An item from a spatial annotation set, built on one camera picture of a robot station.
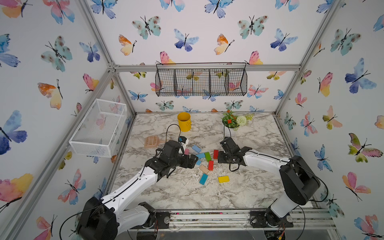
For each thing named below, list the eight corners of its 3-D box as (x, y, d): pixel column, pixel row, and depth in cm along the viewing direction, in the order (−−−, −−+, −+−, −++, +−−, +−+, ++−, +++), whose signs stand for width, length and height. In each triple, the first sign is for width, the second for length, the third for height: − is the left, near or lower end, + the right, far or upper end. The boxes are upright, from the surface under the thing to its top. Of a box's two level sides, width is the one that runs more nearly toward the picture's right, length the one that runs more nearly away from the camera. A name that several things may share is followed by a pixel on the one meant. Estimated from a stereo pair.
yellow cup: (178, 131, 111) (176, 121, 103) (179, 122, 117) (177, 112, 108) (191, 131, 111) (190, 121, 103) (191, 122, 117) (191, 112, 108)
